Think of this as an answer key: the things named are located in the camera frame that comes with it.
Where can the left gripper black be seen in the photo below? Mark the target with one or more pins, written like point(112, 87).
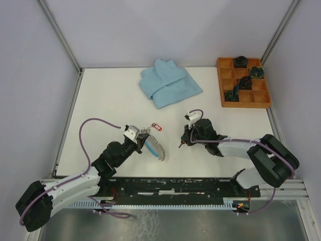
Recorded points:
point(140, 140)

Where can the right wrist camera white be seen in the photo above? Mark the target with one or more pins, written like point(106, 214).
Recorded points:
point(193, 116)

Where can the light blue cloth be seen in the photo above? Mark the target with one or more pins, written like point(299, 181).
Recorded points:
point(165, 83)

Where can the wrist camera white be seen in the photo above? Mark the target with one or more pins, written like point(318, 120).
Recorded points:
point(131, 132)
point(193, 116)

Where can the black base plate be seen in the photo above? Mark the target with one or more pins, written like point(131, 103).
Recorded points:
point(173, 191)

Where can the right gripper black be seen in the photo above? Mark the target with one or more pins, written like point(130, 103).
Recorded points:
point(186, 135)

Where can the metal key organizer plate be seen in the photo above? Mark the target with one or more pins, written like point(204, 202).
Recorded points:
point(153, 145)

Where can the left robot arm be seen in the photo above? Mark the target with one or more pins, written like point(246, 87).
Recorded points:
point(41, 201)

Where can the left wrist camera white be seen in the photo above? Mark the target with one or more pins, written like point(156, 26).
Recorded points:
point(131, 132)

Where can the wooden compartment tray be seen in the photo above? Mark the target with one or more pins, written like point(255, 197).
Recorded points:
point(242, 83)

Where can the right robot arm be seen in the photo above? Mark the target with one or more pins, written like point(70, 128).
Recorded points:
point(273, 162)

